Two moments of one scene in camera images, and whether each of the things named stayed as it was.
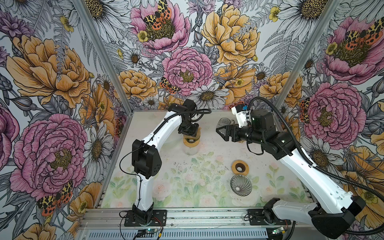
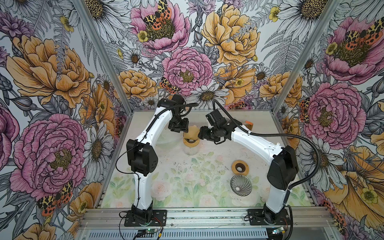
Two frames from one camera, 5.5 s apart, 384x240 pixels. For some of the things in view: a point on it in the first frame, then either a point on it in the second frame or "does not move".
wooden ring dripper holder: [240, 167] does not move
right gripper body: [245, 133] -> [210, 134]
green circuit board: [147, 233] does not move
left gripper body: [189, 129] -> [178, 124]
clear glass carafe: [190, 151] does not move
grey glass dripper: [241, 185] does not move
